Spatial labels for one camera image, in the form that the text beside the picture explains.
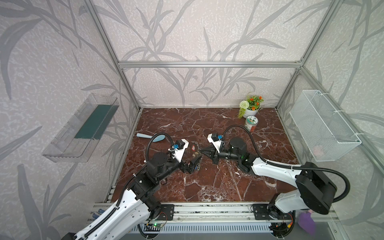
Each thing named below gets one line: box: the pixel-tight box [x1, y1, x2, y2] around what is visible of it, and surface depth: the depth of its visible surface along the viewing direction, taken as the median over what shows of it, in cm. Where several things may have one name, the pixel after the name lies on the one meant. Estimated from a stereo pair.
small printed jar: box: [245, 115, 259, 133], surface depth 104 cm
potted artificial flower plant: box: [237, 95, 264, 119], surface depth 107 cm
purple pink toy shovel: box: [297, 209, 316, 236], surface depth 72 cm
